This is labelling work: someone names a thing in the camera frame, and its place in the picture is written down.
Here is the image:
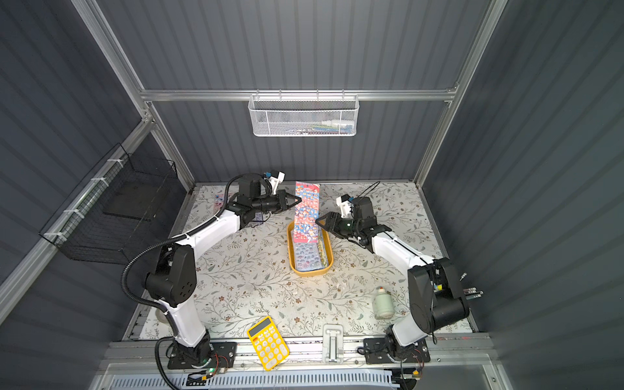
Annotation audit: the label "pale green bottle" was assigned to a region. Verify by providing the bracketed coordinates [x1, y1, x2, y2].
[372, 286, 395, 319]

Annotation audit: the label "yellow calculator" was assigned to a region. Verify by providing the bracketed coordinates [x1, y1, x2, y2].
[247, 316, 290, 371]

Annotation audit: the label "yellow storage tray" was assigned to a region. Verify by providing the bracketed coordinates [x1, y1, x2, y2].
[287, 223, 334, 277]

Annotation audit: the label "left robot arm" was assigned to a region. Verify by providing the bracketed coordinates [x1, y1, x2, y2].
[120, 172, 302, 367]

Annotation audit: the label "white wire basket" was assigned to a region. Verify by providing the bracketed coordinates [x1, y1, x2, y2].
[248, 97, 360, 137]

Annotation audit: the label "white metal bracket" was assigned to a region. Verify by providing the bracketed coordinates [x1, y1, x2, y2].
[322, 323, 344, 364]

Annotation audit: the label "pale blue jewel sticker sheet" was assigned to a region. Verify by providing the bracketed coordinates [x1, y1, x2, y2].
[293, 241, 328, 272]

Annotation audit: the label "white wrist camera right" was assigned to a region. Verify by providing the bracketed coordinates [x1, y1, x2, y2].
[336, 194, 353, 219]

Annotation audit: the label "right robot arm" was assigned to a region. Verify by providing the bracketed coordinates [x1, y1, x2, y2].
[315, 195, 471, 350]

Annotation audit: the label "black wire basket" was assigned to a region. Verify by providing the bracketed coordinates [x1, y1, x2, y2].
[40, 151, 185, 265]

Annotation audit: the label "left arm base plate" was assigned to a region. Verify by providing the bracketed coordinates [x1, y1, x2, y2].
[166, 341, 238, 370]

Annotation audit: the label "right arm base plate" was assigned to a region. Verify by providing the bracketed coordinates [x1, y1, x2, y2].
[357, 337, 431, 365]

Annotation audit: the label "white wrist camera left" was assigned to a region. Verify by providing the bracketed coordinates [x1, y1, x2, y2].
[265, 171, 285, 195]

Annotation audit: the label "pink cat sticker sheet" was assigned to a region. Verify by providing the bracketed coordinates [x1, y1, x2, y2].
[214, 193, 227, 208]

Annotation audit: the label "white tape roll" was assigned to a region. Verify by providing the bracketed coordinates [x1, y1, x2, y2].
[155, 310, 169, 326]

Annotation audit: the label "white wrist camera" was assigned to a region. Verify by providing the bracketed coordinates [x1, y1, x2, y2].
[265, 171, 285, 195]
[336, 194, 353, 219]

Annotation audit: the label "items in white basket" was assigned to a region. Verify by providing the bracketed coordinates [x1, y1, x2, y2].
[285, 120, 357, 137]

